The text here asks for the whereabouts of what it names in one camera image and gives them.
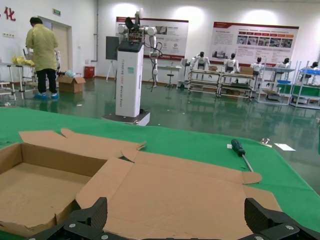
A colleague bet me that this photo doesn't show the red bin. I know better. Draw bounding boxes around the red bin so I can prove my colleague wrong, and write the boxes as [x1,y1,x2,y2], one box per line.
[83,65,96,79]

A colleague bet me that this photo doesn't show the white paper sheet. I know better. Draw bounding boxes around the white paper sheet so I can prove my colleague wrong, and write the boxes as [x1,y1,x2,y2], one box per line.
[273,142,297,152]

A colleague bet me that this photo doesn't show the metal frame workbench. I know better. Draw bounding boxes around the metal frame workbench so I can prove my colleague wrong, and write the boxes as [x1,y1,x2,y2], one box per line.
[187,67,222,96]
[219,71,255,102]

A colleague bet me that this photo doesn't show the wide white red-trimmed wall poster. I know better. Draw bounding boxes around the wide white red-trimmed wall poster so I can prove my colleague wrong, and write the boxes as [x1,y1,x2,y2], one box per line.
[209,21,300,65]

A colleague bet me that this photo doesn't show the green felt tablecloth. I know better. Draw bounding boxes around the green felt tablecloth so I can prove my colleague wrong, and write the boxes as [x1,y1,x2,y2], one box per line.
[0,107,320,237]

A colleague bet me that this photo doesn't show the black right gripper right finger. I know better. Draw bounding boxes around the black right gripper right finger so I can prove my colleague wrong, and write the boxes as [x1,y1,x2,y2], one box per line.
[239,197,320,240]

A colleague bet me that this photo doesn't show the large brown cardboard carton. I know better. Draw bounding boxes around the large brown cardboard carton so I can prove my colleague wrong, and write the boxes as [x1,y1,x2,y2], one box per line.
[55,74,87,94]

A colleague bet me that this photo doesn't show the beige door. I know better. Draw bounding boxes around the beige door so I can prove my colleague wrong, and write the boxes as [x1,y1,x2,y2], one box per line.
[37,16,74,76]

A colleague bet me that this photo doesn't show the open brown cardboard box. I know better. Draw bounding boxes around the open brown cardboard box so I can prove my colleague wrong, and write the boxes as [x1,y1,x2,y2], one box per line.
[75,150,283,240]
[0,127,147,238]

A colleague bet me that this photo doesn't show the black panel on stand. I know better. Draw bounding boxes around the black panel on stand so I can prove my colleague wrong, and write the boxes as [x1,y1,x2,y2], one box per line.
[105,36,120,82]

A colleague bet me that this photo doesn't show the yellow cloth pile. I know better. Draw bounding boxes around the yellow cloth pile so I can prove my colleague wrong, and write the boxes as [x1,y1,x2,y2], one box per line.
[11,55,35,67]

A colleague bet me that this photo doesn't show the metal workbench with green panel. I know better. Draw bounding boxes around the metal workbench with green panel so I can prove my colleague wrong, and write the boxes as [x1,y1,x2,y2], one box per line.
[289,67,320,110]
[255,65,296,105]

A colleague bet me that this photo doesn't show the small metal clamp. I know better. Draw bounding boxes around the small metal clamp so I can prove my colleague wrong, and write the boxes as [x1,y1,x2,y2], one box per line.
[259,137,273,148]

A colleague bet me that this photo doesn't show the black stool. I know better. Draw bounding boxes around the black stool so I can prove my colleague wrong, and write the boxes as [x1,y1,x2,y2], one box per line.
[166,69,176,88]

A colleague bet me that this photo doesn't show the white humanoid robot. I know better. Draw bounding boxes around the white humanoid robot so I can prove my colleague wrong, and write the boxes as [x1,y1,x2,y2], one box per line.
[306,61,320,72]
[223,52,241,74]
[250,56,266,76]
[189,51,211,71]
[274,57,291,70]

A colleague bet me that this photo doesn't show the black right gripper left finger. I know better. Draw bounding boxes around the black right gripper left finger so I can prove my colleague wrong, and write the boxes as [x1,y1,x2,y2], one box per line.
[24,196,111,240]

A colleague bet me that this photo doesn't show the green-handled screwdriver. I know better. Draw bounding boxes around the green-handled screwdriver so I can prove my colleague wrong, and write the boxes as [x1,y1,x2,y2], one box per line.
[230,138,255,173]

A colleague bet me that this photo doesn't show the metal frame table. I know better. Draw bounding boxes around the metal frame table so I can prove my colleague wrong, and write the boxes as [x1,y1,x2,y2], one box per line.
[0,62,38,101]

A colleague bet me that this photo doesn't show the person in yellow coat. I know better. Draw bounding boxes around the person in yellow coat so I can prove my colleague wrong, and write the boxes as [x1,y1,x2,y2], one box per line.
[25,16,60,100]

